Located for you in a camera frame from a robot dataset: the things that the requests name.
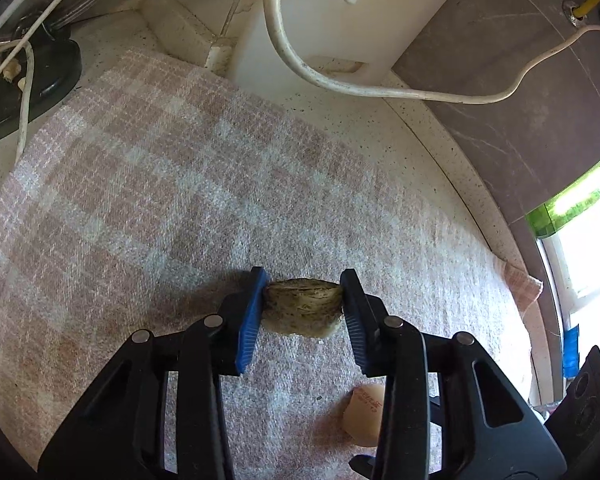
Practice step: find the black appliance base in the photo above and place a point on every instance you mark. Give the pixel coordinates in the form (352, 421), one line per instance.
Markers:
(50, 70)

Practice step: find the green plastic bottle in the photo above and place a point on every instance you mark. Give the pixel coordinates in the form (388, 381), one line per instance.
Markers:
(570, 210)

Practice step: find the tan oyster shell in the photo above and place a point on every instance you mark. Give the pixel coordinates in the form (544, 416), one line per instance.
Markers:
(302, 307)

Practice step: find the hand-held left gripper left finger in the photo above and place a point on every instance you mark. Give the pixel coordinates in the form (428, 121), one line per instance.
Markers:
(247, 330)

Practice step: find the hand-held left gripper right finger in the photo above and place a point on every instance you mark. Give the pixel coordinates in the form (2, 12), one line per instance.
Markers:
(356, 325)

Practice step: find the yellow pipe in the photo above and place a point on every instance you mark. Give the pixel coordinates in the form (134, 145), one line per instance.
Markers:
(586, 7)

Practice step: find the pink plaid cloth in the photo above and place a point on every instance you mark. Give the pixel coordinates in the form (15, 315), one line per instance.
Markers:
(180, 200)

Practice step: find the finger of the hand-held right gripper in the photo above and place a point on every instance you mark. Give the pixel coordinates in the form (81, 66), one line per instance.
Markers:
(362, 466)

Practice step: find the blue tape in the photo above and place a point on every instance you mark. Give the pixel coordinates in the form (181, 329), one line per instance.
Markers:
(571, 352)

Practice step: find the brown egg shell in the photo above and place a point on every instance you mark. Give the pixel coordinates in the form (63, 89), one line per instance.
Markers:
(364, 415)

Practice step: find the white appliance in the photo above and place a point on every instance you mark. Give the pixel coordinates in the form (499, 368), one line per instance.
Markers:
(330, 20)

